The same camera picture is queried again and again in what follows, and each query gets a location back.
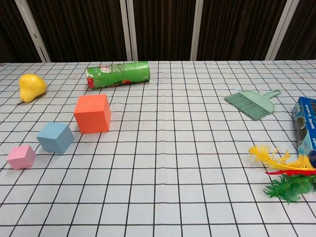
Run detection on medium blue foam cube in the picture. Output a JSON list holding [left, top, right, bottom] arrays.
[[36, 121, 75, 155]]

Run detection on small pink foam cube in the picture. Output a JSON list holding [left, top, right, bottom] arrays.
[[6, 145, 37, 170]]

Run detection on white black grid tablecloth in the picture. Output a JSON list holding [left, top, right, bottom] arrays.
[[0, 60, 316, 237]]

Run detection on green chip can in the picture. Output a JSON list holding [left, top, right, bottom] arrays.
[[85, 61, 151, 89]]

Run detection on orange and blue block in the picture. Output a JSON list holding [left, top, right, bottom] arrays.
[[74, 94, 112, 135]]

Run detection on mint green mini dustpan brush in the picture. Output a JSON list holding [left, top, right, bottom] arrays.
[[224, 89, 282, 121]]

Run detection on yellow toy pear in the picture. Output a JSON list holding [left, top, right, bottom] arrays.
[[17, 74, 47, 105]]

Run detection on colourful feather shuttlecock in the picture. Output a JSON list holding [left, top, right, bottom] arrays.
[[248, 145, 316, 204]]

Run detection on blue cling wrap box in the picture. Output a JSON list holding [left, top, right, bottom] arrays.
[[292, 96, 316, 168]]

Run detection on white double partition frame post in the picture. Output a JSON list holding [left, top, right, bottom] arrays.
[[119, 0, 138, 62]]

